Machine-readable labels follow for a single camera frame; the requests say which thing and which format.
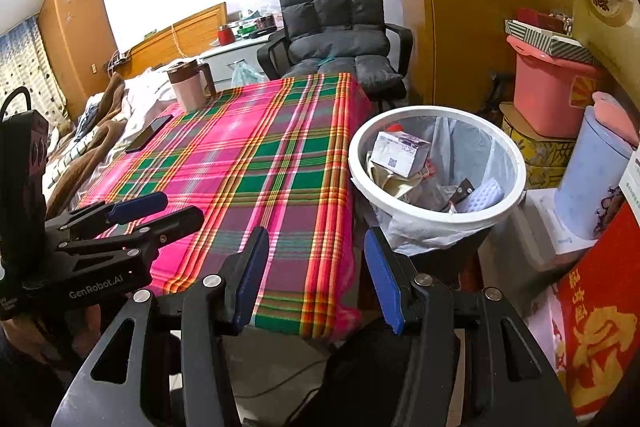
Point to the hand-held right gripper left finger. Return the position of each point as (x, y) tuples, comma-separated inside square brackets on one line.
[(250, 279)]

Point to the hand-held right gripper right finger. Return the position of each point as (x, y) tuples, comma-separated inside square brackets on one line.
[(385, 279)]

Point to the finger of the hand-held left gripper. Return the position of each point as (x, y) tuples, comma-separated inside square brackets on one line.
[(170, 227), (135, 207)]

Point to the white bin with plastic liner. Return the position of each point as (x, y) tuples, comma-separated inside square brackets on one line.
[(425, 232)]

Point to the beige paper bag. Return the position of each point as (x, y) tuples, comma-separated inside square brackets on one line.
[(395, 184)]

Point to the brown snack wrapper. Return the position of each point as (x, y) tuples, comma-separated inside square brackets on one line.
[(462, 192)]

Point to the purple white cardboard box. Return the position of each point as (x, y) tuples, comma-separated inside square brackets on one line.
[(400, 152)]

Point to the white foam net sleeve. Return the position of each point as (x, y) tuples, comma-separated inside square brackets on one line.
[(485, 197)]

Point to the clear plastic bottle red label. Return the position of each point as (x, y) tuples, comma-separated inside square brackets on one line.
[(395, 128)]

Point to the striped cloth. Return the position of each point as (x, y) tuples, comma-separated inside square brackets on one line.
[(70, 152)]

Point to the black phone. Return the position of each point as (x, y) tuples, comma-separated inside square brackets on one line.
[(150, 133)]

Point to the brown blanket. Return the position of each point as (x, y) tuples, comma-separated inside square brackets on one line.
[(105, 132)]

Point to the black bag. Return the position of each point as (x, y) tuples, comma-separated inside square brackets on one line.
[(360, 372)]

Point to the blue plaid cloth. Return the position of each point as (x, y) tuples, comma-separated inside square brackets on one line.
[(90, 114)]

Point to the white bedsheet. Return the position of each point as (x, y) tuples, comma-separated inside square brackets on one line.
[(145, 97)]

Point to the pink brown pitcher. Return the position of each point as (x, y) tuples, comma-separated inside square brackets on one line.
[(187, 92)]

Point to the patterned curtain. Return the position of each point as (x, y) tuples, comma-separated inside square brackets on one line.
[(25, 72)]

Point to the white appliance box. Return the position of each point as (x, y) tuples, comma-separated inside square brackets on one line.
[(530, 252)]

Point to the power strip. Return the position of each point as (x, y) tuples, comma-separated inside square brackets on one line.
[(116, 59)]

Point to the pale green plastic bag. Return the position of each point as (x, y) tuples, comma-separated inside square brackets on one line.
[(247, 74)]

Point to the orange wooden wardrobe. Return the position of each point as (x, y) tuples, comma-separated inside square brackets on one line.
[(75, 37)]

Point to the white nightstand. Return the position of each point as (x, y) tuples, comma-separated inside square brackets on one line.
[(230, 54)]

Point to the wooden headboard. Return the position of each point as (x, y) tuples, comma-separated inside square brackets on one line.
[(190, 34)]

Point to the red thermos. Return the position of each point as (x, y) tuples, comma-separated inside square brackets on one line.
[(226, 36)]

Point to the yellow patterned box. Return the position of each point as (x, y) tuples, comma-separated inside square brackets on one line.
[(540, 162)]

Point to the light blue cylinder container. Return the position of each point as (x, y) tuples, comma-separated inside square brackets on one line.
[(585, 187)]

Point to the red banner gold print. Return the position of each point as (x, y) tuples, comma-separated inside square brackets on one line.
[(600, 332)]

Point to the pink plastic bucket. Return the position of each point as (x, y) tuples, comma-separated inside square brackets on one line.
[(545, 97)]

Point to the grey cushioned chair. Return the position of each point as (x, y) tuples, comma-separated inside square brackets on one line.
[(330, 2)]

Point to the yellow wooden closet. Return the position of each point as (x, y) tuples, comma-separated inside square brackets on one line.
[(475, 7)]

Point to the striped gift box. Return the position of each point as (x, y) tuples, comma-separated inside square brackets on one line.
[(550, 44)]

